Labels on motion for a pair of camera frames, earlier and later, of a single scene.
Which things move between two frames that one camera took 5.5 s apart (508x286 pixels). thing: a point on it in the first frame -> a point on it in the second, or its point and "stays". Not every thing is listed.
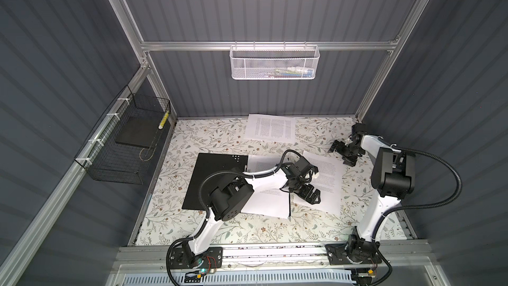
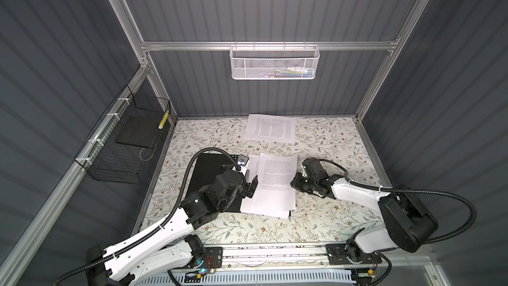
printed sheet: (328, 182) -> (276, 185)
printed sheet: (271, 128) stays
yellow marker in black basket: (163, 121) stays
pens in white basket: (290, 72) stays
